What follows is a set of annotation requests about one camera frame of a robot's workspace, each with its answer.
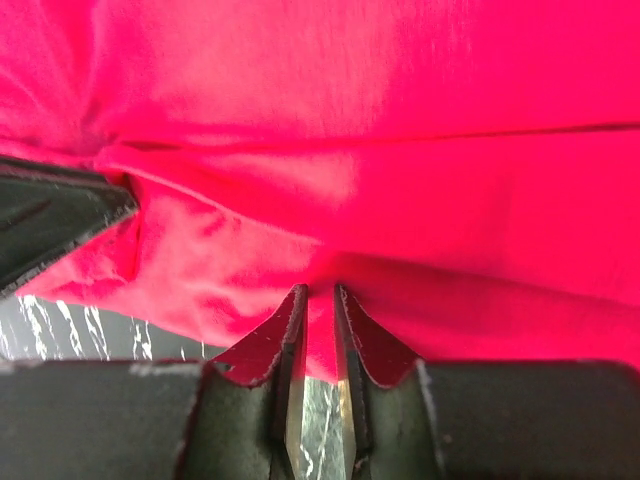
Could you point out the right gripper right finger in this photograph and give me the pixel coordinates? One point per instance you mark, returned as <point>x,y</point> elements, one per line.
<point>409,418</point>

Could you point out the crimson red polo shirt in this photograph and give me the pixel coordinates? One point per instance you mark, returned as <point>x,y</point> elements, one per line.
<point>468,169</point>

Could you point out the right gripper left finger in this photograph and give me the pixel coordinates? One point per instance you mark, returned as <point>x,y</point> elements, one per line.
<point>237,416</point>

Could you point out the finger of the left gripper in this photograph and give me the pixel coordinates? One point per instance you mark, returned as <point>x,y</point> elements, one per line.
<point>48,211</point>

